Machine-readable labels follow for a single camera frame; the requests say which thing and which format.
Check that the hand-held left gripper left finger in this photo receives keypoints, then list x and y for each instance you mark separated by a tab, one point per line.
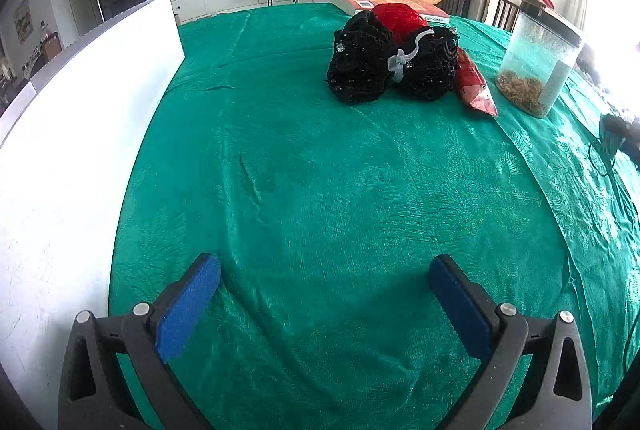
187	310

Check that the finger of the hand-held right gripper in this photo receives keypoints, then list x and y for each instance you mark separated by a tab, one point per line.
615	130

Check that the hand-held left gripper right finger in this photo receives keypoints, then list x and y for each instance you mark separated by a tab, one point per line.
460	310

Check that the black mesh ball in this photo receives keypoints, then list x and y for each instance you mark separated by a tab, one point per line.
430	65
360	60

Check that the red mesh ball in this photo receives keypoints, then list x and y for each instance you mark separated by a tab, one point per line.
400	18

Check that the clear container with black lid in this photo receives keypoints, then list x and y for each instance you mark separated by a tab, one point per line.
537	60

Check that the red plastic packet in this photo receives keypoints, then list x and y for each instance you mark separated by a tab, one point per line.
475	85

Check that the green patterned tablecloth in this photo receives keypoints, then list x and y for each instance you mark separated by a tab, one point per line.
350	210

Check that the wooden chair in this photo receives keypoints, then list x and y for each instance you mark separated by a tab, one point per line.
502	5

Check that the white board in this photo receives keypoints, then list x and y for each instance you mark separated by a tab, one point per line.
70	145

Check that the white door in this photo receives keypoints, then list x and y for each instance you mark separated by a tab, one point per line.
82	0

